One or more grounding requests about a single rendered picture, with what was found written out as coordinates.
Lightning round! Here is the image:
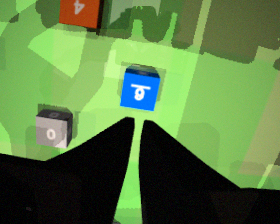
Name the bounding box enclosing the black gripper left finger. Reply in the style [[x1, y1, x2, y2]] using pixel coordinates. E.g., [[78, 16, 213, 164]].
[[0, 116, 135, 224]]

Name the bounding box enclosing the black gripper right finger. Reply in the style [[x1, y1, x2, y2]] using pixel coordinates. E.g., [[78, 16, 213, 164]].
[[137, 119, 280, 224]]

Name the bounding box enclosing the red-orange block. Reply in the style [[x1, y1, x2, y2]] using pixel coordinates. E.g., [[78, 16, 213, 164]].
[[59, 0, 105, 29]]

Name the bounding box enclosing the blue block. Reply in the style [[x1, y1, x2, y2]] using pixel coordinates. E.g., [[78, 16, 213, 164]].
[[120, 68, 160, 111]]

